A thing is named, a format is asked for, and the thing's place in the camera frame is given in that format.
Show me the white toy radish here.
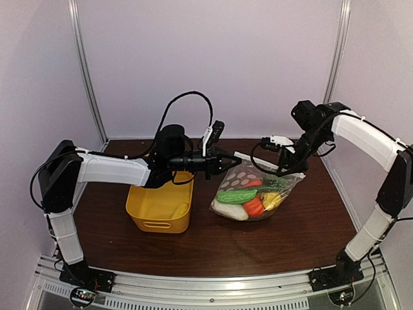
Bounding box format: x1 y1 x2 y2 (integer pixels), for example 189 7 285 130
211 200 249 221

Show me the black cable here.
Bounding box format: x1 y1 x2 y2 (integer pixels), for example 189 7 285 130
249 141 291 177
29 90 216 211

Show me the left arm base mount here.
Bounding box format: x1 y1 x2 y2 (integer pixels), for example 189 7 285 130
59 265 115 308

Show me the right aluminium frame post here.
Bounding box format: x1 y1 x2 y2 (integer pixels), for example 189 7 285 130
323 0 352 103

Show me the orange toy carrot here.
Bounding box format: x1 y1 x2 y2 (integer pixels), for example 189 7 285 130
245 179 263 188

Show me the orange toy pumpkin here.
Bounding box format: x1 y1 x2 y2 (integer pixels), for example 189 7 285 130
243 197 265 218

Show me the front aluminium rail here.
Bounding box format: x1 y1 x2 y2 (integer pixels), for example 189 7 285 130
32 253 398 310

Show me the yellow plastic basket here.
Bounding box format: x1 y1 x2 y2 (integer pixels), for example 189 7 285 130
126 172 194 234

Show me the left black cable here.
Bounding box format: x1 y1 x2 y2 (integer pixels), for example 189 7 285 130
29 90 216 211

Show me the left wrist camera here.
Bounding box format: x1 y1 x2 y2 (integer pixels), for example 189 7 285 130
201 120 225 157

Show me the yellow toy pepper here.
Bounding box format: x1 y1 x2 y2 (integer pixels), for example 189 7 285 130
261 192 283 211

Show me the light green toy gourd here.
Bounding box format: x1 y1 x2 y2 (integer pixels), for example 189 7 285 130
216 189 257 205

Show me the polka dot zip bag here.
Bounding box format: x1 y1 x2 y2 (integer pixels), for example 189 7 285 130
210 152 305 222

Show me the left aluminium frame post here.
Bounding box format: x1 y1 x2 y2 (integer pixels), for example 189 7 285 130
68 0 109 145

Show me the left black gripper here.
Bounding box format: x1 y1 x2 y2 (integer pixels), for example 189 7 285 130
168 144 242 180

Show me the aluminium frame post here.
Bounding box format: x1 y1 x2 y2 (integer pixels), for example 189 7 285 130
68 0 109 145
323 0 352 103

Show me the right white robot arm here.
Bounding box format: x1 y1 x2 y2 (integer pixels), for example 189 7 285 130
279 101 412 285

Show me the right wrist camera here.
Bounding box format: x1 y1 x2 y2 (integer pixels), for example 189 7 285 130
261 135 296 153

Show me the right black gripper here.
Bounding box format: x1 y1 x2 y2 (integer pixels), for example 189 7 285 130
276 126 331 177

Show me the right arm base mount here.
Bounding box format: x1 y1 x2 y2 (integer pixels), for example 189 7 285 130
308 267 364 307

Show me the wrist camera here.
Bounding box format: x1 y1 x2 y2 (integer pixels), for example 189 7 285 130
201 120 225 157
261 135 296 153

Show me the right black cable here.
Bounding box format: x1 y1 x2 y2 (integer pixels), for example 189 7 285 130
249 141 291 177

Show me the dark green toy cucumber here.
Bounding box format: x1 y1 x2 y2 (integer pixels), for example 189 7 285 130
256 178 288 192

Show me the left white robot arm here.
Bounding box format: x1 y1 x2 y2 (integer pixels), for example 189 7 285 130
35 121 241 287

